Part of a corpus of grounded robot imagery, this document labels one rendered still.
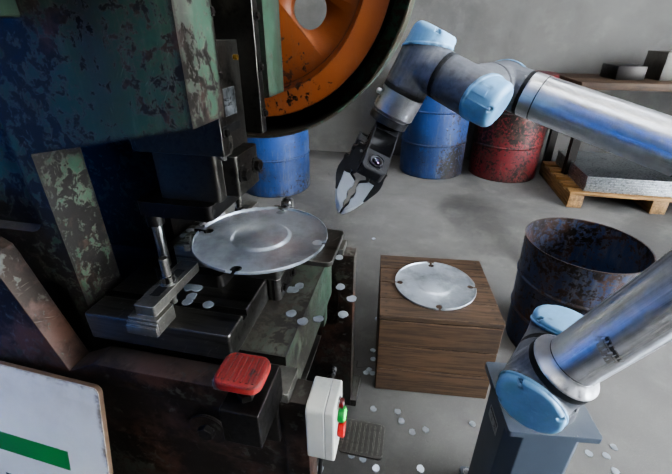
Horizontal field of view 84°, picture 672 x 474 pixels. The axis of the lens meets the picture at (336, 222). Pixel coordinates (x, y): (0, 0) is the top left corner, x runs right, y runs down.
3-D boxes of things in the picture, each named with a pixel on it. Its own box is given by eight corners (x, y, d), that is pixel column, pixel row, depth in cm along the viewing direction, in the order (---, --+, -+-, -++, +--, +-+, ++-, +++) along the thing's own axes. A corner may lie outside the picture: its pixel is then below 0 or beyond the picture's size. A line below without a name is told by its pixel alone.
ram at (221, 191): (270, 178, 84) (257, 29, 71) (241, 205, 71) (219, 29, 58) (199, 172, 87) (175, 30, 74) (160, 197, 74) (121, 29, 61)
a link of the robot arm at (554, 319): (587, 362, 81) (608, 313, 75) (573, 404, 72) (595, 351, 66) (528, 336, 88) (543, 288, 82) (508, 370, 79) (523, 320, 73)
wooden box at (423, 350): (466, 326, 169) (479, 260, 154) (486, 399, 136) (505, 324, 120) (376, 319, 173) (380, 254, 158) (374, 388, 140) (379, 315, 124)
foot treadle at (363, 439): (384, 436, 112) (385, 425, 109) (380, 471, 103) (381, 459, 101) (203, 400, 123) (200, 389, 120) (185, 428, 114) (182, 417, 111)
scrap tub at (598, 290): (588, 313, 177) (623, 222, 155) (630, 386, 140) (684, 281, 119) (493, 301, 185) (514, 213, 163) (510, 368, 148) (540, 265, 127)
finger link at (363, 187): (356, 209, 80) (376, 173, 76) (353, 222, 75) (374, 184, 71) (343, 203, 80) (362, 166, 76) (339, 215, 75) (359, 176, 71)
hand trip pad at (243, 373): (277, 392, 58) (273, 356, 55) (262, 427, 53) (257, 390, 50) (235, 384, 60) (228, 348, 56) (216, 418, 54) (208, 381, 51)
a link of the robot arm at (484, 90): (531, 79, 59) (472, 49, 63) (505, 86, 52) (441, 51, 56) (503, 123, 64) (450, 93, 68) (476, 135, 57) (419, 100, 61)
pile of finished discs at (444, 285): (467, 265, 150) (467, 264, 150) (484, 314, 124) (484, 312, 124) (394, 261, 153) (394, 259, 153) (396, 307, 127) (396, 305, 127)
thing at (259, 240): (306, 284, 67) (306, 280, 67) (162, 265, 73) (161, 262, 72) (339, 215, 93) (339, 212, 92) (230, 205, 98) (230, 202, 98)
